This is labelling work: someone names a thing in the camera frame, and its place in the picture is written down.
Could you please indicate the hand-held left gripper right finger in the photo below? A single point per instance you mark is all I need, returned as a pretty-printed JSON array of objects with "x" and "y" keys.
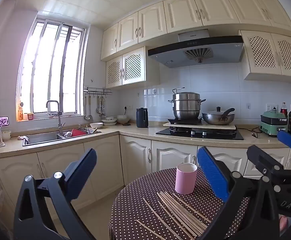
[{"x": 213, "y": 177}]

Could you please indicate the steel wok with lid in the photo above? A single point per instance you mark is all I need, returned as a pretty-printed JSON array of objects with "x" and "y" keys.
[{"x": 218, "y": 118}]

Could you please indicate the black glass gas hob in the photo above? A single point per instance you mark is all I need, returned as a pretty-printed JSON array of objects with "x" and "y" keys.
[{"x": 185, "y": 132}]

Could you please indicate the small orange jar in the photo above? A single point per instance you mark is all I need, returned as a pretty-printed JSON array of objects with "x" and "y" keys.
[{"x": 30, "y": 116}]

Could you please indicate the chrome faucet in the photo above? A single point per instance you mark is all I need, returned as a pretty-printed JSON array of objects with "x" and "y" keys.
[{"x": 59, "y": 120}]

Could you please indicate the hanging steel ladle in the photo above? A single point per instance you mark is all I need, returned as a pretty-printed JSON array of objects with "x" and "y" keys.
[{"x": 88, "y": 115}]

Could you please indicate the pink cup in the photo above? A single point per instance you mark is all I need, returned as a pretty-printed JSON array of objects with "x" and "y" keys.
[{"x": 185, "y": 180}]

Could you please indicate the steel steamer pot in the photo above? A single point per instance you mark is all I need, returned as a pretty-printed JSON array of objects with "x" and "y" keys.
[{"x": 186, "y": 105}]

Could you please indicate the cream wall cabinet row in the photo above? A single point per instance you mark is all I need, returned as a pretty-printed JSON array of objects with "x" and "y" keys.
[{"x": 185, "y": 12}]

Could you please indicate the wall utensil rack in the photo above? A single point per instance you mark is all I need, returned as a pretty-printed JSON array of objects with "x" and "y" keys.
[{"x": 96, "y": 90}]

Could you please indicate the phone on white stand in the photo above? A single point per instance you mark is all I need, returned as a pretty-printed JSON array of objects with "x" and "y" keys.
[{"x": 1, "y": 122}]

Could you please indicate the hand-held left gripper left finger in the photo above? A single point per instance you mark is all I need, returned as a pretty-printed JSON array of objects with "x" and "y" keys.
[{"x": 83, "y": 170}]

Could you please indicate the black kettle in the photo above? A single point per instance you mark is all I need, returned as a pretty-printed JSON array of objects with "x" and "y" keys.
[{"x": 142, "y": 117}]

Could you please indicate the green electric cooker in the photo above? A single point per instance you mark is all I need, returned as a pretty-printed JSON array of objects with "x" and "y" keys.
[{"x": 273, "y": 125}]

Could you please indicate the person's right hand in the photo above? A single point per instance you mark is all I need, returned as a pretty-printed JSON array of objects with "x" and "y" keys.
[{"x": 283, "y": 223}]

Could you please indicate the cream base cabinet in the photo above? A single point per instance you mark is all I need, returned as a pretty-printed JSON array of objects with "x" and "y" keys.
[{"x": 105, "y": 162}]

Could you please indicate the beige board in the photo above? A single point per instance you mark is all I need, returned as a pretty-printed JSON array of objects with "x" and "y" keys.
[{"x": 233, "y": 127}]

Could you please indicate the crumpled dishcloth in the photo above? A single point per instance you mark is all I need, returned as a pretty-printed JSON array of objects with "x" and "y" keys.
[{"x": 23, "y": 137}]

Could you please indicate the stack of dishes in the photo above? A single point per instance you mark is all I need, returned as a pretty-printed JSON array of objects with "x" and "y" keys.
[{"x": 109, "y": 121}]

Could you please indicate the orange bottle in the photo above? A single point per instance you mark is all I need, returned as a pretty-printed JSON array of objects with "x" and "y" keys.
[{"x": 20, "y": 113}]

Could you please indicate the bundle of wooden chopsticks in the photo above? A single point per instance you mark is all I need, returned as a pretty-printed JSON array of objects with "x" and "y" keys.
[{"x": 183, "y": 212}]

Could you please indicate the grey range hood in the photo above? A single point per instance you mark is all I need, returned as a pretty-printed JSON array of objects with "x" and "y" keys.
[{"x": 198, "y": 52}]

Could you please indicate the white bowl with dark rim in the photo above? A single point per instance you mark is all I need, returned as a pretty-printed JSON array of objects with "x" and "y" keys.
[{"x": 123, "y": 120}]

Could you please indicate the white mug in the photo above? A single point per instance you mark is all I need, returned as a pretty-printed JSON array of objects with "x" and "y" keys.
[{"x": 6, "y": 135}]

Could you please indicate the hanging kitchen utensils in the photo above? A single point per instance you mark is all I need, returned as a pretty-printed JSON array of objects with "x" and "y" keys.
[{"x": 101, "y": 107}]

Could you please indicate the steel sink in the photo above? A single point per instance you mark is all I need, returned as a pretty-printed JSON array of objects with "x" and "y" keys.
[{"x": 43, "y": 138}]

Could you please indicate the sliding window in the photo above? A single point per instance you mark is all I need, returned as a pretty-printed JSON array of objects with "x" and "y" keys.
[{"x": 50, "y": 67}]

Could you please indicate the cream lattice door cabinet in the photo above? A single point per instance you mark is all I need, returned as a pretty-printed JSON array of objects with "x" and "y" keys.
[
  {"x": 273, "y": 55},
  {"x": 128, "y": 67}
]

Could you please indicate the red plastic basin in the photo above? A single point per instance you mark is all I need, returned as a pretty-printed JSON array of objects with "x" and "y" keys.
[{"x": 78, "y": 132}]

